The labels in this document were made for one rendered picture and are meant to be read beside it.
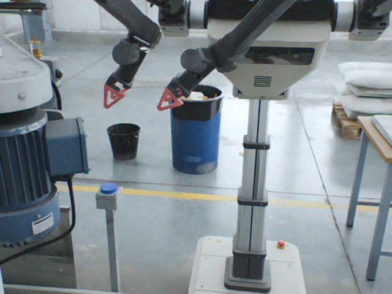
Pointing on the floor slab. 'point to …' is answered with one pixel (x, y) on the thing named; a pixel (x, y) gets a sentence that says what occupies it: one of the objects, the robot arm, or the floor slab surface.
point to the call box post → (113, 250)
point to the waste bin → (196, 131)
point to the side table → (367, 125)
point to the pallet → (348, 125)
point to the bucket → (124, 140)
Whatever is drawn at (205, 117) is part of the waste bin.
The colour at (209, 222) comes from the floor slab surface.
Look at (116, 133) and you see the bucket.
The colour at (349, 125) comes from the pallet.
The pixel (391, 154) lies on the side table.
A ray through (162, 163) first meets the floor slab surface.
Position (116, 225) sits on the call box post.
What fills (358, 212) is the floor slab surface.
